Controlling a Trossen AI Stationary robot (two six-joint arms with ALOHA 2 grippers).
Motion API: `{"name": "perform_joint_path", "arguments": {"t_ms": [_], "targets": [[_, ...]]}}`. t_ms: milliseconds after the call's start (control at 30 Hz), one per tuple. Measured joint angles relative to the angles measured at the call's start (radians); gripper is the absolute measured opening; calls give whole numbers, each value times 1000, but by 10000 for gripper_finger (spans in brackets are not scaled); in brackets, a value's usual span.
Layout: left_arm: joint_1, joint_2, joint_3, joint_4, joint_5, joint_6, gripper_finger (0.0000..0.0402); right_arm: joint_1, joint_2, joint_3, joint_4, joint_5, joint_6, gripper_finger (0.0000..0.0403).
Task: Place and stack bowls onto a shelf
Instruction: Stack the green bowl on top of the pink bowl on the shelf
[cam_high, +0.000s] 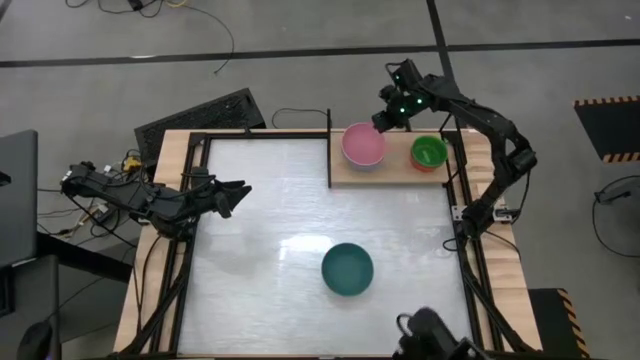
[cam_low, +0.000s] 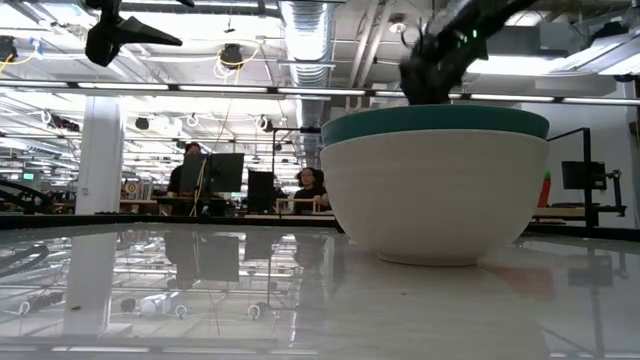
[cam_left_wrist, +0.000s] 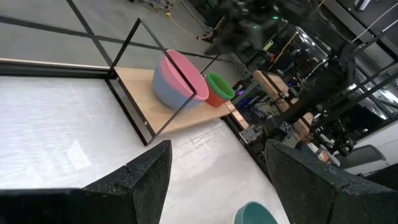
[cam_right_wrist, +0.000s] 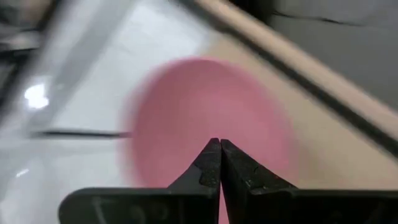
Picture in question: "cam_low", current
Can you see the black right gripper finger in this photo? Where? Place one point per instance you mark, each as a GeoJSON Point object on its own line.
{"type": "Point", "coordinates": [447, 85]}
{"type": "Point", "coordinates": [417, 82]}

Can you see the small green bowl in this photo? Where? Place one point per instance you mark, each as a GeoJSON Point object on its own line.
{"type": "Point", "coordinates": [435, 120]}

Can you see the black monitor on arm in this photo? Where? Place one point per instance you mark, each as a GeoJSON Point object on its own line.
{"type": "Point", "coordinates": [582, 175]}

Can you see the wooden shelf board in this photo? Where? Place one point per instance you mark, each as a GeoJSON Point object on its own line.
{"type": "Point", "coordinates": [560, 213]}

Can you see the large pale bowl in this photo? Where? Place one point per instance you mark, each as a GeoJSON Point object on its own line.
{"type": "Point", "coordinates": [435, 200]}

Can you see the white building pillar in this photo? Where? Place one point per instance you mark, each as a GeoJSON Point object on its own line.
{"type": "Point", "coordinates": [100, 155]}

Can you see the person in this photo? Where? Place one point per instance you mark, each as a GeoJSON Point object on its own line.
{"type": "Point", "coordinates": [175, 180]}
{"type": "Point", "coordinates": [310, 190]}

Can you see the grey-backed computer monitor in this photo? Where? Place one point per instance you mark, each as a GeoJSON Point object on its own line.
{"type": "Point", "coordinates": [192, 172]}

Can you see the black computer monitor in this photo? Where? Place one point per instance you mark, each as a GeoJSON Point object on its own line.
{"type": "Point", "coordinates": [226, 172]}
{"type": "Point", "coordinates": [260, 190]}

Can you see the white glossy table sheet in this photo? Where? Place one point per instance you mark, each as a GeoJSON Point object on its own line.
{"type": "Point", "coordinates": [320, 310]}

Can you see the black hanging ceiling camera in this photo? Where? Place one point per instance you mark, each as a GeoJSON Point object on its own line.
{"type": "Point", "coordinates": [231, 55]}

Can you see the silver ventilation duct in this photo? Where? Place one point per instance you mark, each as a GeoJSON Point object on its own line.
{"type": "Point", "coordinates": [307, 60]}

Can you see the light wooden chair frame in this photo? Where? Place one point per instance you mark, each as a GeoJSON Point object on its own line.
{"type": "Point", "coordinates": [287, 205]}

